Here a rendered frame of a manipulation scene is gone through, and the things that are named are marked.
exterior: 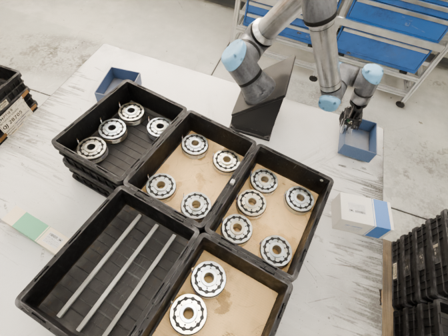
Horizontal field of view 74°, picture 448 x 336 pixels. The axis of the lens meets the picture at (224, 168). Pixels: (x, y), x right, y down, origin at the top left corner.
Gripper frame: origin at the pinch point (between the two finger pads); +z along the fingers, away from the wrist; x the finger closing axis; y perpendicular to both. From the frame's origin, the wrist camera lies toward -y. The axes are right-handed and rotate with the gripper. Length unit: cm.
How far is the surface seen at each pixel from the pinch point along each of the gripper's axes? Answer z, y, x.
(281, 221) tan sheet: -8, 60, -18
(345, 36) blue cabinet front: 31, -141, -4
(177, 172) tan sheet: -13, 56, -59
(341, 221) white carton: 0.6, 47.8, 3.9
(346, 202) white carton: -1.4, 39.9, 4.5
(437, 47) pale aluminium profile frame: 26, -138, 62
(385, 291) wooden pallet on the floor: 69, 41, 48
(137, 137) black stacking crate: -15, 47, -80
